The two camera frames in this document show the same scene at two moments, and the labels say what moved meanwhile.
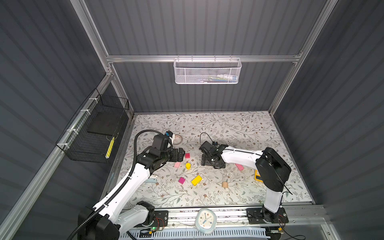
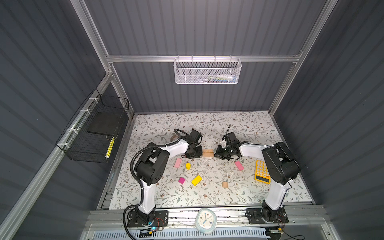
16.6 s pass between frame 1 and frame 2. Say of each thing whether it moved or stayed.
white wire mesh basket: stayed
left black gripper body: moved
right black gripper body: moved
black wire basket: stayed
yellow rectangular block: stayed
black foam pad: stayed
